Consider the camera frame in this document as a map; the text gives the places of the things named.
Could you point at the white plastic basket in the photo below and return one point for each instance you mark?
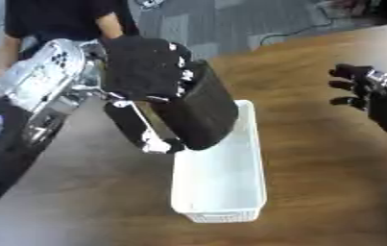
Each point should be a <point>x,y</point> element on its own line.
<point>219,179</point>

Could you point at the black rectangular block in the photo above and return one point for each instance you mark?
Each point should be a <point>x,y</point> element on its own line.
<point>202,112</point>

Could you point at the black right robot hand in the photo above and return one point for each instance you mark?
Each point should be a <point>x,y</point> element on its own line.
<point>384,102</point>

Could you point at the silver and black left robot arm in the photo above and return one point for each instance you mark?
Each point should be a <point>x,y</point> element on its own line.
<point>39,77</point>

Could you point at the person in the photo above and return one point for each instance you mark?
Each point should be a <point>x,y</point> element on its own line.
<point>56,19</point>

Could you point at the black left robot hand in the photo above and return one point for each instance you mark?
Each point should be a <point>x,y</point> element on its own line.
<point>140,67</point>

